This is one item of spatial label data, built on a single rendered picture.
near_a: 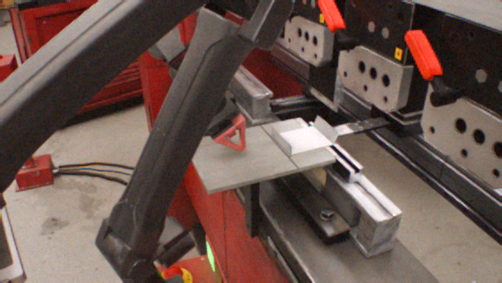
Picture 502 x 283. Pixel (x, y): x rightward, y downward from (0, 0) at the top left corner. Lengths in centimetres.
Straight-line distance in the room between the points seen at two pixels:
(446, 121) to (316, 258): 37
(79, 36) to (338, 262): 59
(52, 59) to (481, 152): 44
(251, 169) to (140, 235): 30
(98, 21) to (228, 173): 46
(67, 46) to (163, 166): 20
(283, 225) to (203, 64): 45
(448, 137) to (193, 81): 31
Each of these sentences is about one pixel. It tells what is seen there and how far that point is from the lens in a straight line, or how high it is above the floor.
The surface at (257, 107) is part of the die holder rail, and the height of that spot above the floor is 93.
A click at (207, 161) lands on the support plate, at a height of 100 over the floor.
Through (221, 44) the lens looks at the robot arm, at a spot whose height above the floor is 130.
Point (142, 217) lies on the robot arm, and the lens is 51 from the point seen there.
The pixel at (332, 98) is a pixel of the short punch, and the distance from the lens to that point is 78.
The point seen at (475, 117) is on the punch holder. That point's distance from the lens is 48.
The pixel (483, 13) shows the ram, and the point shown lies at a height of 135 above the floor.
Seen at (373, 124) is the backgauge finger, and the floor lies 100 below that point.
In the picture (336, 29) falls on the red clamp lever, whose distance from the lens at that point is 62.
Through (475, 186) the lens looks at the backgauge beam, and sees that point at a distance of 88.
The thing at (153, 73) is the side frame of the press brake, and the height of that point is 87.
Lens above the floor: 143
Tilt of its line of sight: 31 degrees down
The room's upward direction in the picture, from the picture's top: straight up
